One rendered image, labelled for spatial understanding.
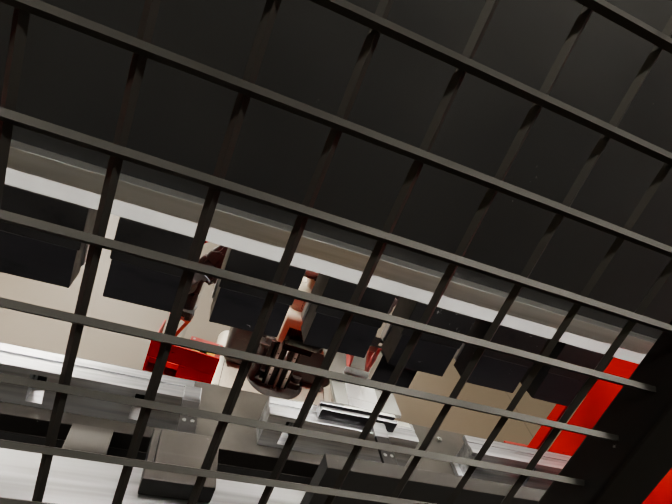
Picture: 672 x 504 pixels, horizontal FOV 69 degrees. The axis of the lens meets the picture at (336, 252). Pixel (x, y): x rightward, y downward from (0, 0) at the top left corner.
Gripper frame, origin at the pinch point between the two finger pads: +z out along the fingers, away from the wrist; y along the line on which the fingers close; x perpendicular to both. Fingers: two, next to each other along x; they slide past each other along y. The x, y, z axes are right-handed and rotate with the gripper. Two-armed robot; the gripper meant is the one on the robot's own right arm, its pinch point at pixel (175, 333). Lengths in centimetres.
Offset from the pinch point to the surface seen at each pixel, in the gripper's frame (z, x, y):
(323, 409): -9, 41, 44
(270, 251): -42, 16, 58
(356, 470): -29, 31, 103
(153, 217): -41, -5, 61
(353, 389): -13, 49, 34
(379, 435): -9, 55, 48
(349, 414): -10, 48, 43
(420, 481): -30, 39, 102
